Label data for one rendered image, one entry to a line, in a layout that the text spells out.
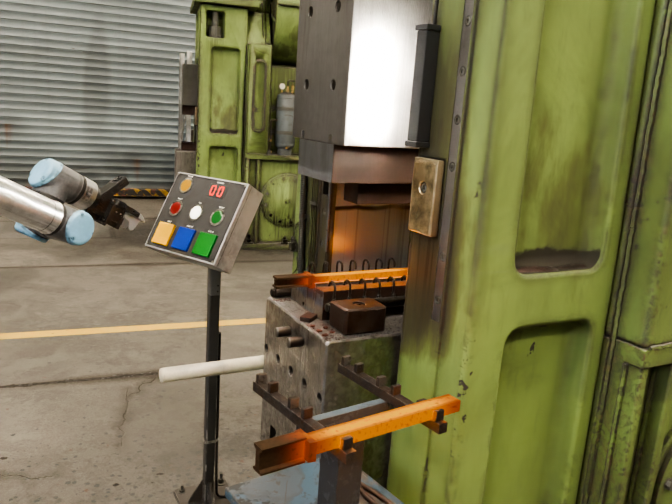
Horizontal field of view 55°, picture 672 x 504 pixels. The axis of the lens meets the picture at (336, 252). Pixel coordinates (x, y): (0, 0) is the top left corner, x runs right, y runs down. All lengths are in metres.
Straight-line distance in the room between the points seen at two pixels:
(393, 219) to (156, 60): 7.73
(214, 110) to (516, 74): 5.29
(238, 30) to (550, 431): 5.32
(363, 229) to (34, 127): 7.80
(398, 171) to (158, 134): 7.98
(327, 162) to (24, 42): 8.07
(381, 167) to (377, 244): 0.41
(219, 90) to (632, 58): 5.22
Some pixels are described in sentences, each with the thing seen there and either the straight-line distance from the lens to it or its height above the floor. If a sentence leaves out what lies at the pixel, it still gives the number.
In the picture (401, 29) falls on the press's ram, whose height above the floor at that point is 1.64.
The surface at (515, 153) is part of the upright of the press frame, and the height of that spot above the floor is 1.39.
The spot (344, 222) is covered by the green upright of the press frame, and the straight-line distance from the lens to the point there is 1.94.
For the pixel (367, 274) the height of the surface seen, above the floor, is 1.01.
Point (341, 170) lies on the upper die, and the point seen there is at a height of 1.30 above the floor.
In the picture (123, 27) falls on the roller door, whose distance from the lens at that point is 9.52.
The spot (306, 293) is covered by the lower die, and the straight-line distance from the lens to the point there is 1.75.
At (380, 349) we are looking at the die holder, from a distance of 1.62.
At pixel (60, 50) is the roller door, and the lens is 9.47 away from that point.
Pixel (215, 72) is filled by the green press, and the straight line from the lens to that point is 6.50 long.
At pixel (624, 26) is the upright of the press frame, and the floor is 1.67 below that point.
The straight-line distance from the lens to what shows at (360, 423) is 1.14.
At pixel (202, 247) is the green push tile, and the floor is 1.00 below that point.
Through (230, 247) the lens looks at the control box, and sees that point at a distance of 2.03.
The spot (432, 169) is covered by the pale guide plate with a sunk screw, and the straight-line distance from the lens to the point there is 1.45.
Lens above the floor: 1.45
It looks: 13 degrees down
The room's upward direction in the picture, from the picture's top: 4 degrees clockwise
